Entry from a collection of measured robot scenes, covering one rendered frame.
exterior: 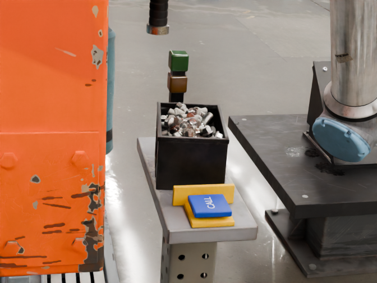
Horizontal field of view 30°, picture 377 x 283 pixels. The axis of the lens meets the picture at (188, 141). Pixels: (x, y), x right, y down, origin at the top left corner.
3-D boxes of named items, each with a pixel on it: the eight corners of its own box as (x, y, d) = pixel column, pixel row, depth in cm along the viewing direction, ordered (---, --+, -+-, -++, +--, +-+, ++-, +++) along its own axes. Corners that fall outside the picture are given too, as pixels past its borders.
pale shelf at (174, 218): (136, 148, 166) (136, 136, 165) (206, 147, 169) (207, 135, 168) (167, 245, 127) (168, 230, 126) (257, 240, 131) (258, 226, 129)
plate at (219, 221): (183, 206, 135) (183, 202, 134) (224, 205, 136) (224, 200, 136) (192, 228, 127) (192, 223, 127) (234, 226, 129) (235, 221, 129)
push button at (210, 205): (187, 205, 134) (187, 194, 133) (222, 203, 135) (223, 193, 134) (194, 223, 128) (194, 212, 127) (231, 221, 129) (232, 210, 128)
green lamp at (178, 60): (167, 67, 160) (168, 49, 158) (184, 67, 160) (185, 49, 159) (170, 72, 156) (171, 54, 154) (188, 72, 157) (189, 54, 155)
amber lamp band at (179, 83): (166, 87, 161) (167, 71, 160) (183, 87, 162) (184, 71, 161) (169, 93, 158) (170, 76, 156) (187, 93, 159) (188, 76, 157)
